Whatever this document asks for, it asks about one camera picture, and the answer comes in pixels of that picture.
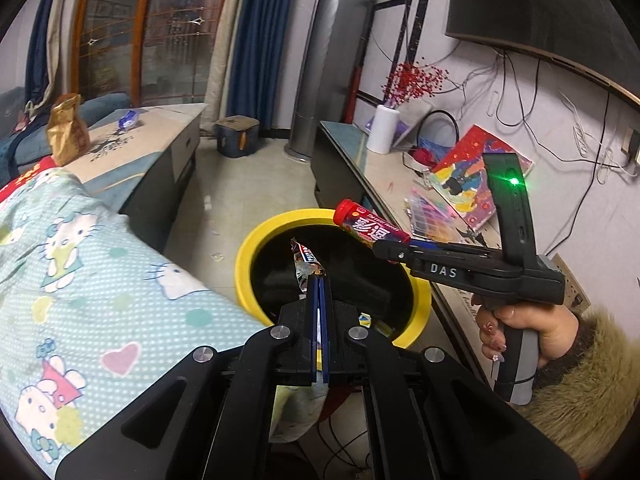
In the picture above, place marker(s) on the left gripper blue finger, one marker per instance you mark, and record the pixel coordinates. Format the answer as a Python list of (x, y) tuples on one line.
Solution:
[(312, 304), (325, 345)]

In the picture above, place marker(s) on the brown chocolate bar wrapper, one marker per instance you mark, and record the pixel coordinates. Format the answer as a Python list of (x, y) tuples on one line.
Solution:
[(306, 265)]

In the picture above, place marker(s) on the red candy tube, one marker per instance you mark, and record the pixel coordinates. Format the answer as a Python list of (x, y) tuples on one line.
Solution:
[(365, 225)]

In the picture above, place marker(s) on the yellow rimmed black trash bin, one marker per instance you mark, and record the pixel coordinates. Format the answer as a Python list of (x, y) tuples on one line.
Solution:
[(265, 281)]

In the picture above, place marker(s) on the person's right hand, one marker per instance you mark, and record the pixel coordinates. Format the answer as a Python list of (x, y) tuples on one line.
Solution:
[(555, 325)]

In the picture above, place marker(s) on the colourful paint palette sheet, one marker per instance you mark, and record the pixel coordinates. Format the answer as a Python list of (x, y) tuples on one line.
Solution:
[(431, 217)]

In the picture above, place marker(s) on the fur trimmed jacket sleeve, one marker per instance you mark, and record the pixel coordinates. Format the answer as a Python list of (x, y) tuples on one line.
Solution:
[(583, 401)]

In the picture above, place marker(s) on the blue storage box on floor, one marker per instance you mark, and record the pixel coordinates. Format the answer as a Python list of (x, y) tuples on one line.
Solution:
[(237, 136)]

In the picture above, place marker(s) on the long coffee table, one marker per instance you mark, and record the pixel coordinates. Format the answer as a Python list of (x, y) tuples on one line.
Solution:
[(143, 172)]

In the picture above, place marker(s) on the Hello Kitty patterned blanket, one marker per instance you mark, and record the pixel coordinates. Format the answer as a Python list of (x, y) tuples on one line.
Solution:
[(118, 364)]

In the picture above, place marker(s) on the white vase with red berries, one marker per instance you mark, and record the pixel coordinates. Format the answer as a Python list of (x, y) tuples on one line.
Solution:
[(407, 90)]

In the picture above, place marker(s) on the blue candy wrapper on table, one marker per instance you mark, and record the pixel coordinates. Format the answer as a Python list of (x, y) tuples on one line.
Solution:
[(128, 121)]

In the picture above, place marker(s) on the silver tower air conditioner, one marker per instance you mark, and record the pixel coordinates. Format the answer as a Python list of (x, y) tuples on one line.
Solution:
[(329, 62)]

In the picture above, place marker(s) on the gold snack bag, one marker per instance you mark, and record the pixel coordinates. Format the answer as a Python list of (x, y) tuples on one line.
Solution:
[(67, 133)]

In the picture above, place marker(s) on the blue curtain right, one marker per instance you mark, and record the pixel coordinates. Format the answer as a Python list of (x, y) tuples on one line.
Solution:
[(256, 59)]

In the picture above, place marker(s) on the blue curtain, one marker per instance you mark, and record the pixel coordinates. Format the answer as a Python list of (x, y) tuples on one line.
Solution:
[(41, 59), (256, 59)]

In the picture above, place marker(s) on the wooden framed glass door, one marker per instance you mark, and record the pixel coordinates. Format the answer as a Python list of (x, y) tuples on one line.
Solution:
[(155, 51)]

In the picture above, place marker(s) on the blue curtain left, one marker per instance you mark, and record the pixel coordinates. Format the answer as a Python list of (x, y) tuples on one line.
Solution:
[(41, 59)]

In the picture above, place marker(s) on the black wire hoop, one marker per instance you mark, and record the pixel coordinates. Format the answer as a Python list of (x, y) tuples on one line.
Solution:
[(438, 127)]

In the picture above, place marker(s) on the wall mounted television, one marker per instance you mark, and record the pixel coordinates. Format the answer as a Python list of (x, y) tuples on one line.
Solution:
[(596, 38)]

